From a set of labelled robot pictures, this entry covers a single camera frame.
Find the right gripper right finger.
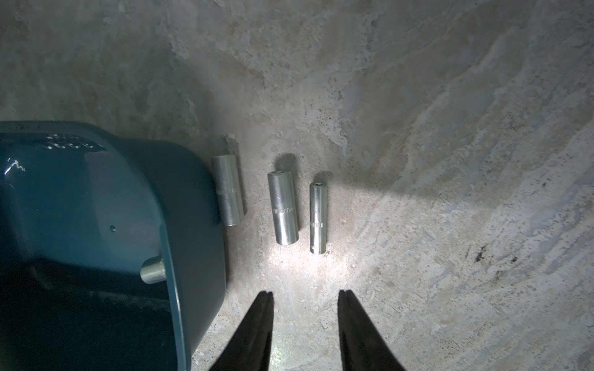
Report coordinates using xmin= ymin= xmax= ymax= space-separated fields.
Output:
xmin=337 ymin=290 xmax=405 ymax=371

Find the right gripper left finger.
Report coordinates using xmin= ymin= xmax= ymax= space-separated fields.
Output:
xmin=210 ymin=292 xmax=274 ymax=370

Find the silver socket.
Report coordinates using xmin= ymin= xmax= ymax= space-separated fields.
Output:
xmin=309 ymin=182 xmax=328 ymax=254
xmin=268 ymin=170 xmax=299 ymax=246
xmin=211 ymin=155 xmax=244 ymax=227

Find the teal plastic storage box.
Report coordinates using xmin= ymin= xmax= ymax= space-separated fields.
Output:
xmin=1 ymin=122 xmax=226 ymax=370

